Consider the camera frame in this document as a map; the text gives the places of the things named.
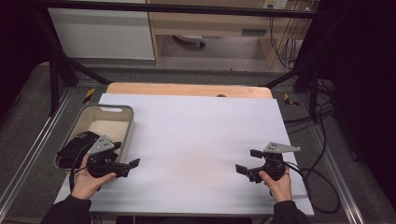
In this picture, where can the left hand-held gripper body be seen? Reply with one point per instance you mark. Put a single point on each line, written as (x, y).
(104, 166)

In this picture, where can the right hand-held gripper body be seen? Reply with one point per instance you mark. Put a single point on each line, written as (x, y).
(274, 166)

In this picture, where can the grey beige plastic basket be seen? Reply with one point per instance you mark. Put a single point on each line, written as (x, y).
(109, 124)

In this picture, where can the black cloth garment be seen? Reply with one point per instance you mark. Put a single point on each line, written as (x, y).
(74, 149)

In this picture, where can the person's right hand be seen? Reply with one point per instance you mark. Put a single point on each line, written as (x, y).
(280, 188)

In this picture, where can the person's left hand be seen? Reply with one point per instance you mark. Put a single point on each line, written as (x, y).
(85, 185)

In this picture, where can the white table board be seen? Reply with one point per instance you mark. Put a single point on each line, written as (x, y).
(193, 140)

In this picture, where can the light wooden table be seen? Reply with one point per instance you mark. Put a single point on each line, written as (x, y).
(186, 89)

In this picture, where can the white cabinet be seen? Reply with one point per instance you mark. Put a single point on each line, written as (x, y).
(102, 34)

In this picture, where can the black curtain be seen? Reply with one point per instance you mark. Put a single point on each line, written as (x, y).
(364, 77)

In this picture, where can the office chair base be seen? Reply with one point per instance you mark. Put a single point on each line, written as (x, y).
(190, 39)

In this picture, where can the light wooden desk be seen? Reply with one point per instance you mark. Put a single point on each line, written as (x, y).
(211, 23)

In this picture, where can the aluminium floor rail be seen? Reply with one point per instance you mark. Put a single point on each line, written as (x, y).
(34, 146)
(339, 180)

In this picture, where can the white wall socket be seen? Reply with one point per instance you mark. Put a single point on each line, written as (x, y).
(275, 3)

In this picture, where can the black metal frame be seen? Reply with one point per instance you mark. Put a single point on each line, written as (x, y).
(186, 10)

